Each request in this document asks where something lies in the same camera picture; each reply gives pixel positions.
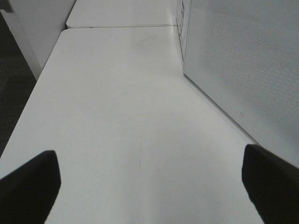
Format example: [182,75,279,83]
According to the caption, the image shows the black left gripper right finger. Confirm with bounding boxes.
[242,144,299,224]

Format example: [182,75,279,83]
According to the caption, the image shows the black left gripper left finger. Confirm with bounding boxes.
[0,150,61,224]

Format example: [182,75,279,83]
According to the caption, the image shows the white microwave door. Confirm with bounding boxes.
[184,0,299,166]

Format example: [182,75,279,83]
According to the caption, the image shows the white microwave oven body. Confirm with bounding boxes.
[176,0,192,61]

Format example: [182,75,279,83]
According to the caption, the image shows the white adjacent table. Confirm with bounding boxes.
[66,0,177,28]

